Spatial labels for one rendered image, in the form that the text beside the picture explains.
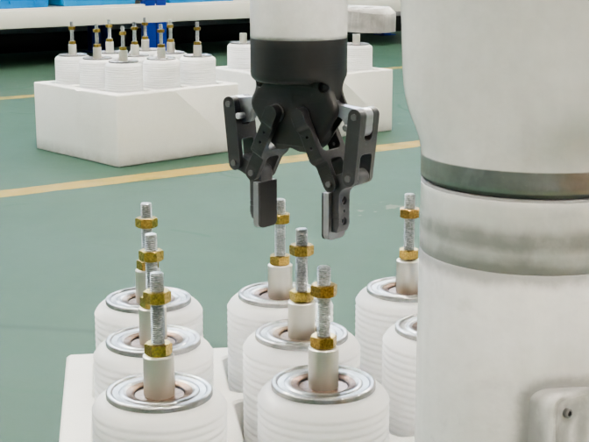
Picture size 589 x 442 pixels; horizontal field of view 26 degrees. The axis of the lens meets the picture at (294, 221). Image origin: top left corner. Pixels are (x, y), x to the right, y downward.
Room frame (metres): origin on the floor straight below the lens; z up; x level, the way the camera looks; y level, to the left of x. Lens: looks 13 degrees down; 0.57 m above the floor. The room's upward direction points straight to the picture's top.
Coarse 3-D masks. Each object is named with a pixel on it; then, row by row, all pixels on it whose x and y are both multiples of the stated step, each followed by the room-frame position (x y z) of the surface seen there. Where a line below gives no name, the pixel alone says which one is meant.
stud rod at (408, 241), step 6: (408, 198) 1.12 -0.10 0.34; (414, 198) 1.12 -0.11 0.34; (408, 204) 1.12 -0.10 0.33; (414, 204) 1.12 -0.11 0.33; (408, 222) 1.12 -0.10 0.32; (414, 222) 1.12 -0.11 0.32; (408, 228) 1.12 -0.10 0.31; (414, 228) 1.12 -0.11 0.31; (408, 234) 1.12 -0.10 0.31; (414, 234) 1.12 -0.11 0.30; (408, 240) 1.12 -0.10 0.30; (414, 240) 1.12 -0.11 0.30; (408, 246) 1.12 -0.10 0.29
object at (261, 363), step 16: (352, 336) 0.99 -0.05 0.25; (256, 352) 0.96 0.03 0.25; (272, 352) 0.95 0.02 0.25; (288, 352) 0.95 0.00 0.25; (304, 352) 0.95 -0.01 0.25; (352, 352) 0.97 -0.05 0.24; (256, 368) 0.96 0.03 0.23; (272, 368) 0.95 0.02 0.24; (256, 384) 0.96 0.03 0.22; (256, 400) 0.96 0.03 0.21; (256, 416) 0.96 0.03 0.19; (256, 432) 0.96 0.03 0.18
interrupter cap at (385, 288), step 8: (376, 280) 1.15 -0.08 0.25; (384, 280) 1.15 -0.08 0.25; (392, 280) 1.15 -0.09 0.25; (368, 288) 1.12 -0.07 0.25; (376, 288) 1.13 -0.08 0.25; (384, 288) 1.13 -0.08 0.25; (392, 288) 1.13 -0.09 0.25; (376, 296) 1.10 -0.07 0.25; (384, 296) 1.09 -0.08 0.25; (392, 296) 1.09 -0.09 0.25; (400, 296) 1.09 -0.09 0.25; (408, 296) 1.10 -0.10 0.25; (416, 296) 1.10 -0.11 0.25
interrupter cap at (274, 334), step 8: (280, 320) 1.02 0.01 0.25; (264, 328) 1.00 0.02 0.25; (272, 328) 1.00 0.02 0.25; (280, 328) 1.00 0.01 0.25; (336, 328) 1.00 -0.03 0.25; (344, 328) 1.00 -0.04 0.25; (256, 336) 0.98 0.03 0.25; (264, 336) 0.98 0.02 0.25; (272, 336) 0.98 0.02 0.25; (280, 336) 0.99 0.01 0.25; (344, 336) 0.98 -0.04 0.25; (264, 344) 0.97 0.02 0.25; (272, 344) 0.96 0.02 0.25; (280, 344) 0.96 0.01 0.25; (288, 344) 0.96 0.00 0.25; (296, 344) 0.96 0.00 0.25; (304, 344) 0.96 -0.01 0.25
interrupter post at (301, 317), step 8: (288, 304) 0.99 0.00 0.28; (296, 304) 0.98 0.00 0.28; (304, 304) 0.98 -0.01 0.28; (312, 304) 0.98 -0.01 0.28; (288, 312) 0.99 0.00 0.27; (296, 312) 0.98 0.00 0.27; (304, 312) 0.98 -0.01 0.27; (312, 312) 0.98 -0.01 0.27; (288, 320) 0.99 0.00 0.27; (296, 320) 0.98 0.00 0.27; (304, 320) 0.98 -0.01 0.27; (312, 320) 0.98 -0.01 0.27; (288, 328) 0.99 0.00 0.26; (296, 328) 0.98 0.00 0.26; (304, 328) 0.98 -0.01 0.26; (312, 328) 0.98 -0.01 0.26; (288, 336) 0.99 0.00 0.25; (296, 336) 0.98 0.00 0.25; (304, 336) 0.98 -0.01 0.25
